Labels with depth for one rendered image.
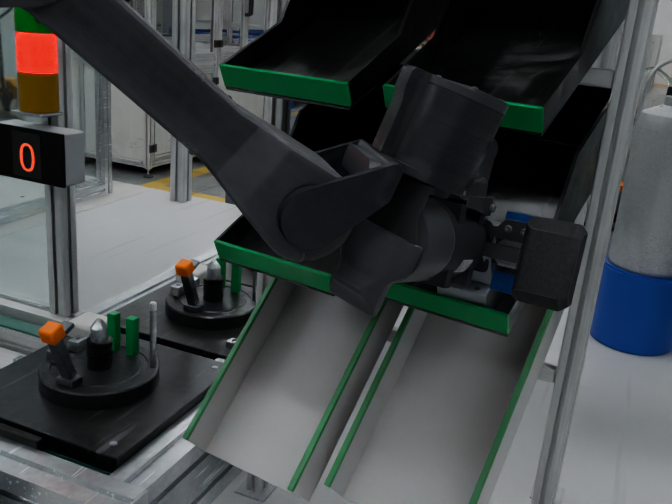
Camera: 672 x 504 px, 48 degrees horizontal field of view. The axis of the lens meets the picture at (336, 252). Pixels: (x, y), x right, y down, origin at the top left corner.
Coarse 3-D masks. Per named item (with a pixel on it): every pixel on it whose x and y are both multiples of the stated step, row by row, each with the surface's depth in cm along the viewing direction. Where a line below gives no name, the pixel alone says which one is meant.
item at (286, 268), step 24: (312, 120) 78; (336, 120) 82; (360, 120) 86; (312, 144) 79; (336, 144) 83; (240, 216) 72; (216, 240) 69; (240, 240) 72; (240, 264) 70; (264, 264) 67; (288, 264) 65; (312, 264) 68; (336, 264) 64; (312, 288) 66
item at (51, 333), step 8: (64, 320) 83; (48, 328) 80; (56, 328) 80; (64, 328) 82; (72, 328) 83; (40, 336) 80; (48, 336) 80; (56, 336) 80; (64, 336) 82; (48, 344) 82; (56, 344) 81; (64, 344) 82; (56, 352) 82; (64, 352) 82; (56, 360) 83; (64, 360) 83; (64, 368) 83; (72, 368) 84; (64, 376) 84; (72, 376) 84
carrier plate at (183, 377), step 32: (160, 352) 99; (0, 384) 88; (32, 384) 88; (160, 384) 91; (192, 384) 92; (0, 416) 82; (32, 416) 82; (64, 416) 83; (96, 416) 83; (128, 416) 84; (160, 416) 84; (64, 448) 79; (96, 448) 77; (128, 448) 78
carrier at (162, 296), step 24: (216, 264) 110; (168, 288) 120; (216, 288) 111; (240, 288) 116; (120, 312) 110; (144, 312) 111; (168, 312) 109; (192, 312) 107; (216, 312) 108; (240, 312) 108; (144, 336) 104; (168, 336) 104; (192, 336) 104; (216, 336) 105
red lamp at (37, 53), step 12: (24, 36) 93; (36, 36) 93; (48, 36) 94; (24, 48) 94; (36, 48) 94; (48, 48) 95; (24, 60) 94; (36, 60) 94; (48, 60) 95; (24, 72) 95; (36, 72) 95; (48, 72) 95
